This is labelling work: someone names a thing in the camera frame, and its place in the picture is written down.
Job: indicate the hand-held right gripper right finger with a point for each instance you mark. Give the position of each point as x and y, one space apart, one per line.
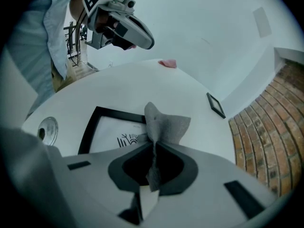
209 198

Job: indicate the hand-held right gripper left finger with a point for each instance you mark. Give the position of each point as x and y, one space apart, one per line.
99 191

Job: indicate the black frame white picture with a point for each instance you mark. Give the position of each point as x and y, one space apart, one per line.
92 127

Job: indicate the grey wiping cloth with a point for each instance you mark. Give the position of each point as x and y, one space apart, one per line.
166 127

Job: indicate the black frame tan picture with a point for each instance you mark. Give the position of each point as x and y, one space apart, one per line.
216 106

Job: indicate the person's left forearm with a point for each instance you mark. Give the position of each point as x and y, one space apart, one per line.
77 6

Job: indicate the person's left hand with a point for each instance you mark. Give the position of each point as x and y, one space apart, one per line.
104 21

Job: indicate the pink cloth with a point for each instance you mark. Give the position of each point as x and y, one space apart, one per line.
168 63

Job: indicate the white table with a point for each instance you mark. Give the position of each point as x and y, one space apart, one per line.
142 84

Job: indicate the khaki trousers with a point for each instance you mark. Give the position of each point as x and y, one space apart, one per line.
59 79

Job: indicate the light blue shirt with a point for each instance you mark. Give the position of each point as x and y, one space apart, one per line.
31 44

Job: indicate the grey wall panel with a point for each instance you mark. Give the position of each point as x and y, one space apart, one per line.
262 21

